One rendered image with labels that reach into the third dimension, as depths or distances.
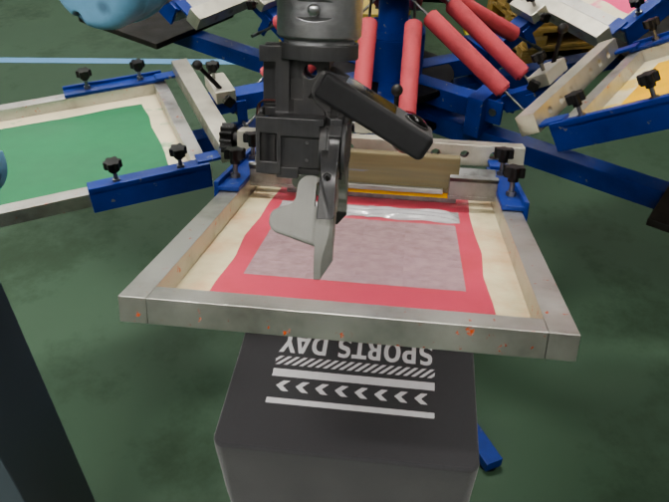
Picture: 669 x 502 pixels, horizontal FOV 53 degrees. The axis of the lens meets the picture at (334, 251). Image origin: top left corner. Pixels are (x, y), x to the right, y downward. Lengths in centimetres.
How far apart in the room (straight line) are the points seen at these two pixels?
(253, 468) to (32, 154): 115
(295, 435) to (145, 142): 107
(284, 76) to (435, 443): 75
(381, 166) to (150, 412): 141
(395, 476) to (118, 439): 142
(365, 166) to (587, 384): 150
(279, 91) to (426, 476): 76
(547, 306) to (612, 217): 256
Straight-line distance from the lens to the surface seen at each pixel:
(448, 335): 84
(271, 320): 86
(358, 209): 132
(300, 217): 60
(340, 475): 120
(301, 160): 61
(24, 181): 191
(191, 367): 257
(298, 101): 62
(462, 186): 138
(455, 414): 122
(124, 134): 203
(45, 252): 327
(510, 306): 99
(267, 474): 123
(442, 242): 120
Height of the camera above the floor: 192
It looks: 40 degrees down
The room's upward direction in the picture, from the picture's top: straight up
